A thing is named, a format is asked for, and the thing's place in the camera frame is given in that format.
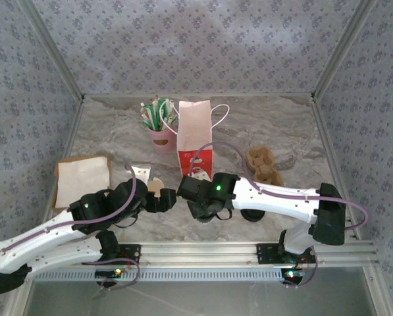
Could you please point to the red paper takeout bag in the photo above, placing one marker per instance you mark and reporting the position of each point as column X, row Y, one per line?
column 194, row 131

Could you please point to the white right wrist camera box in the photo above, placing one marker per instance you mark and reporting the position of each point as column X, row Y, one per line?
column 201, row 176

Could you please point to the stacked black cup lids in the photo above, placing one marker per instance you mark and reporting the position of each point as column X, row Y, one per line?
column 252, row 217

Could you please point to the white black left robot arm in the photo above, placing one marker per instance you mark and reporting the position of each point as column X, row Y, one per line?
column 35, row 247

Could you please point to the aluminium frame post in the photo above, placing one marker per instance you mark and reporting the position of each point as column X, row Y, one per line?
column 340, row 49
column 55, row 49

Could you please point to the paper cups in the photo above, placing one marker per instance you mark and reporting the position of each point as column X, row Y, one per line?
column 155, row 186

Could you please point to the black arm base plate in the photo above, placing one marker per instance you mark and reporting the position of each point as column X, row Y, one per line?
column 133, row 251
column 265, row 253

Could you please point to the aluminium mounting rail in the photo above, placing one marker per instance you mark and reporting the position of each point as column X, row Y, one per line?
column 196, row 251

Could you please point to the white napkin stack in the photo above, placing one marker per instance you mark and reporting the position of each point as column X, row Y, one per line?
column 81, row 181

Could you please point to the black controller board with LED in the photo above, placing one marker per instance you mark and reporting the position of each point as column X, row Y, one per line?
column 295, row 274
column 104, row 273

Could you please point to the pink cup holder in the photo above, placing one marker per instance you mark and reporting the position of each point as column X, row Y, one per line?
column 163, row 145

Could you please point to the aluminium frame leg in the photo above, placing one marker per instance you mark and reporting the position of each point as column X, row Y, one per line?
column 377, row 296
column 13, row 306

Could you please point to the aluminium table edge rail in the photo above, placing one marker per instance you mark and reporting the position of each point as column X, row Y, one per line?
column 196, row 95
column 323, row 131
column 75, row 131

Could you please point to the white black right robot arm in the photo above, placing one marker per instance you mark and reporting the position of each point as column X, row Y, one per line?
column 275, row 202

